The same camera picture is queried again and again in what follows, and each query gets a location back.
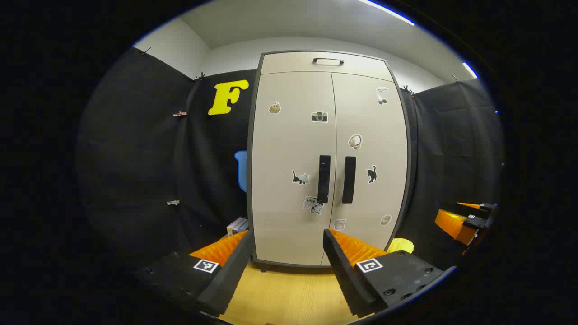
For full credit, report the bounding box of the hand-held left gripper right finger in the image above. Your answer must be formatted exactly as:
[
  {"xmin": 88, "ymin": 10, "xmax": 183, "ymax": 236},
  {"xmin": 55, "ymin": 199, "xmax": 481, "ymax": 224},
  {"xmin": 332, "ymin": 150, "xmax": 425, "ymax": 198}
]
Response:
[{"xmin": 323, "ymin": 228, "xmax": 445, "ymax": 319}]

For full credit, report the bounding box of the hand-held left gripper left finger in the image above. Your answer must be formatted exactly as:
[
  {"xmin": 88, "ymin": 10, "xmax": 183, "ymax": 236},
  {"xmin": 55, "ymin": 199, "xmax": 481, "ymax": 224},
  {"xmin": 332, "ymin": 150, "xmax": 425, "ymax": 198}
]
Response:
[{"xmin": 135, "ymin": 230, "xmax": 254, "ymax": 316}]

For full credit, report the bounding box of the black door handle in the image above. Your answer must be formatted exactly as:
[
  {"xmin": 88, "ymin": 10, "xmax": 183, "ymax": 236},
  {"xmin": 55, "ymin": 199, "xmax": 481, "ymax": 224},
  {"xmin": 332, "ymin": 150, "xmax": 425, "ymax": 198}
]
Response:
[
  {"xmin": 342, "ymin": 156, "xmax": 357, "ymax": 204},
  {"xmin": 317, "ymin": 155, "xmax": 331, "ymax": 204}
]

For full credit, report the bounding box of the beige double-door shoe cabinet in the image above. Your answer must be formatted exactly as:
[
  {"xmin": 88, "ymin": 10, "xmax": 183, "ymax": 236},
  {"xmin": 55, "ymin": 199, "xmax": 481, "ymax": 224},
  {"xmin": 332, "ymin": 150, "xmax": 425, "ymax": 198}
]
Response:
[{"xmin": 246, "ymin": 50, "xmax": 412, "ymax": 268}]

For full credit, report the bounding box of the cabinet door with headphone sticker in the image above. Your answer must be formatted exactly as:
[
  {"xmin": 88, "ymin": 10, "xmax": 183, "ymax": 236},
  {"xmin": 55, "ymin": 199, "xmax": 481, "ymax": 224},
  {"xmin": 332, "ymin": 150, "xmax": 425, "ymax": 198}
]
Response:
[{"xmin": 331, "ymin": 72, "xmax": 409, "ymax": 252}]

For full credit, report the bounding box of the cabinet door with camera sticker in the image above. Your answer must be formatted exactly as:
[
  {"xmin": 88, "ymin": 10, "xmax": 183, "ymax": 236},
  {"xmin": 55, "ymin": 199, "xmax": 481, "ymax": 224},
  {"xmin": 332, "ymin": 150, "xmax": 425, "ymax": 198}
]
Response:
[{"xmin": 252, "ymin": 71, "xmax": 337, "ymax": 266}]

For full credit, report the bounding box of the beige cabinet drawer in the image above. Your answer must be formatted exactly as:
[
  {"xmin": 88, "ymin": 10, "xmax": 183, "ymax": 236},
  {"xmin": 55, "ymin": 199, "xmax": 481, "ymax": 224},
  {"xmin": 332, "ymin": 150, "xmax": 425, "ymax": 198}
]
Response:
[{"xmin": 261, "ymin": 51, "xmax": 394, "ymax": 82}]

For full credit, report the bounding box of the white printed box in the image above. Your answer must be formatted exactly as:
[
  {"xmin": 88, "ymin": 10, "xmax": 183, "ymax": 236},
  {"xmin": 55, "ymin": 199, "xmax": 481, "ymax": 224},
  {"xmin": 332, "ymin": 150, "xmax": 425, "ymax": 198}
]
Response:
[{"xmin": 226, "ymin": 217, "xmax": 249, "ymax": 237}]

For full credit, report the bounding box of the yellow textured round object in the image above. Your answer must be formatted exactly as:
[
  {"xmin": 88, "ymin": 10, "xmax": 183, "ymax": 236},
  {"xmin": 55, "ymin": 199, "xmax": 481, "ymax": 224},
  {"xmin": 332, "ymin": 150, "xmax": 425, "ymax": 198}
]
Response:
[{"xmin": 387, "ymin": 238, "xmax": 415, "ymax": 254}]

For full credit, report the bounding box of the black backdrop cloth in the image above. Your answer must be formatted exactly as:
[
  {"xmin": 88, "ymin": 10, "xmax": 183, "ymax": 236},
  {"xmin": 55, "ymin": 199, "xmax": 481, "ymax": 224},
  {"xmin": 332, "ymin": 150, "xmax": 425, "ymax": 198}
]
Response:
[{"xmin": 76, "ymin": 46, "xmax": 504, "ymax": 271}]

